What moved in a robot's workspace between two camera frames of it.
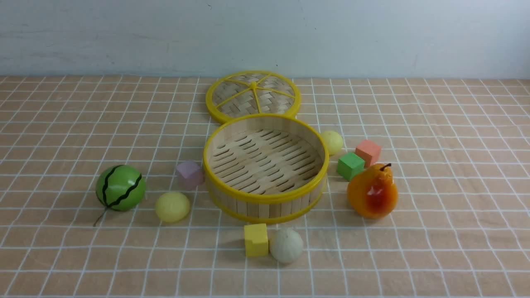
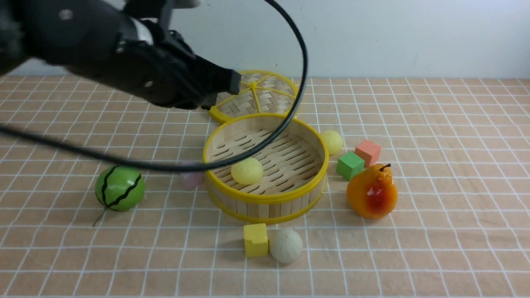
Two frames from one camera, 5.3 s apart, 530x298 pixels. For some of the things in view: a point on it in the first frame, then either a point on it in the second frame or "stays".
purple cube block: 191,174 stays
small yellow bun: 333,141 stays
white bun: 286,245 stays
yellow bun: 172,206 to 247,171
